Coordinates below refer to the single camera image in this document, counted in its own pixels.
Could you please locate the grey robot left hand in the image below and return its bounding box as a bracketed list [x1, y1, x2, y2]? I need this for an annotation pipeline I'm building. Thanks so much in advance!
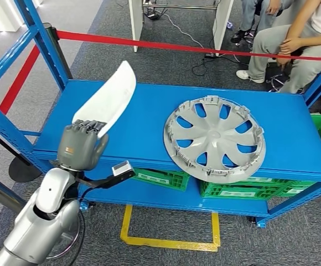
[57, 119, 110, 172]

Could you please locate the white plastic panel part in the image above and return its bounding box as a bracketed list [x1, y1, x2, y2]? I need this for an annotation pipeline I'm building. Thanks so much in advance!
[72, 60, 136, 140]

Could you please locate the blue metal shelf rack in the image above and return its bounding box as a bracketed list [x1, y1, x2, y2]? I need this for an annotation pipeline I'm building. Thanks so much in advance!
[0, 0, 321, 229]

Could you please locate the black pole stanchion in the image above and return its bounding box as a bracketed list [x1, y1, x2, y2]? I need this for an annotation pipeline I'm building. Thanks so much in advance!
[0, 124, 44, 183]

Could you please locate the red barrier belt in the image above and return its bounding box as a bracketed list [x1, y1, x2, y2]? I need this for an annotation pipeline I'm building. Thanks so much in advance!
[0, 44, 42, 155]
[57, 30, 321, 63]

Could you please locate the chrome stanchion with round base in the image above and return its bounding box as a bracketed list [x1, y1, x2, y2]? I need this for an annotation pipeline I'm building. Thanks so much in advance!
[0, 170, 81, 259]

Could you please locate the grey plastic wheel hubcap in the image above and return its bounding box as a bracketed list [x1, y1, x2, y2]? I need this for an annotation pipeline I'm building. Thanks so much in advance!
[164, 95, 267, 185]

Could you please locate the person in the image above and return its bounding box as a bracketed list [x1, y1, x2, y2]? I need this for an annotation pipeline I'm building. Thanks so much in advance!
[236, 0, 321, 94]
[231, 0, 292, 45]

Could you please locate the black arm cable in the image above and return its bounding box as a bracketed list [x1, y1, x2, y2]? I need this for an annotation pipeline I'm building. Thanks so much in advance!
[67, 198, 87, 266]

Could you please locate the black cable bundle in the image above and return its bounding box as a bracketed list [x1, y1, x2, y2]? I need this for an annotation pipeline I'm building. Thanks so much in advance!
[144, 0, 168, 21]

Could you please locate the white floor cable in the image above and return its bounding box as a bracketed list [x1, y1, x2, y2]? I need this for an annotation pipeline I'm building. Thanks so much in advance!
[160, 11, 205, 49]

